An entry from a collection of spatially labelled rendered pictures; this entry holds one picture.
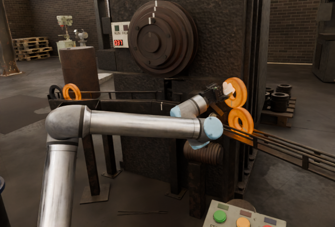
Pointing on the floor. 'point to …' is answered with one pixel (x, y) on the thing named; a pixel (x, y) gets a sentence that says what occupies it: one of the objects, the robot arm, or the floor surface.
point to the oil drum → (80, 70)
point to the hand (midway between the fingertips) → (234, 89)
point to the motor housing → (200, 174)
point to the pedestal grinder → (82, 38)
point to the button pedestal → (232, 212)
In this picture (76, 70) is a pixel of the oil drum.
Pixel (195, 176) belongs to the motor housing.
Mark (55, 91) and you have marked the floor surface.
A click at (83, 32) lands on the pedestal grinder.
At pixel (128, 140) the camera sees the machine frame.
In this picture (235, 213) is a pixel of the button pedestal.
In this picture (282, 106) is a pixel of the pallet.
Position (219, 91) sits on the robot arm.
